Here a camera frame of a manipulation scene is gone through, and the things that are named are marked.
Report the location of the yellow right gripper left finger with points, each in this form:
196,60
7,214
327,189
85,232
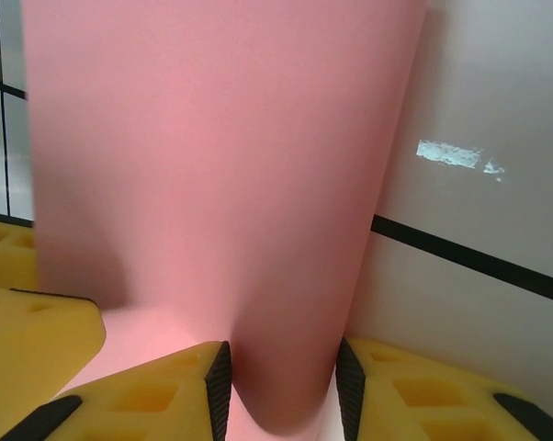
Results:
157,404

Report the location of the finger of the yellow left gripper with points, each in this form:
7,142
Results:
33,349
7,257

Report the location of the pink paper sheet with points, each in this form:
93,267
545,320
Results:
212,161

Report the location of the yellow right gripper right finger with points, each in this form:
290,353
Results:
423,395

